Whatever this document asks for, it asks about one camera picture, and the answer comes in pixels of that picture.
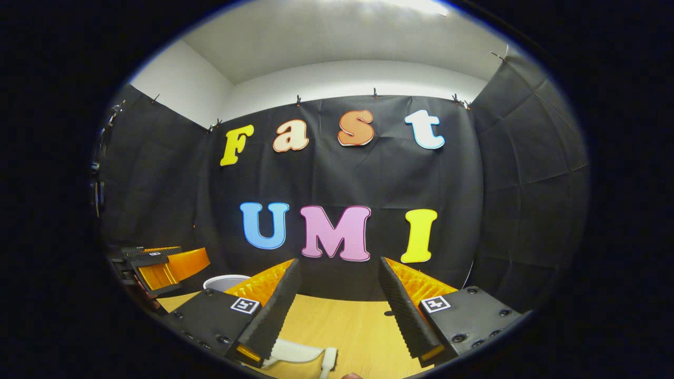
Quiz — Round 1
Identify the small white broom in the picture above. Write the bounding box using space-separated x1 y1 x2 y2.
319 346 339 379

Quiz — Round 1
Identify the white dustpan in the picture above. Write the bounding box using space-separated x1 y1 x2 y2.
262 338 324 368

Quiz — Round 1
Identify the white garbage bin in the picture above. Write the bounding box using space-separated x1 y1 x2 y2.
203 274 252 293

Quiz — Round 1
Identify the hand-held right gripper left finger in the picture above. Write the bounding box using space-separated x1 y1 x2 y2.
161 258 303 369

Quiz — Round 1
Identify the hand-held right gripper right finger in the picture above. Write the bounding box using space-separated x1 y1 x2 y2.
377 257 523 369

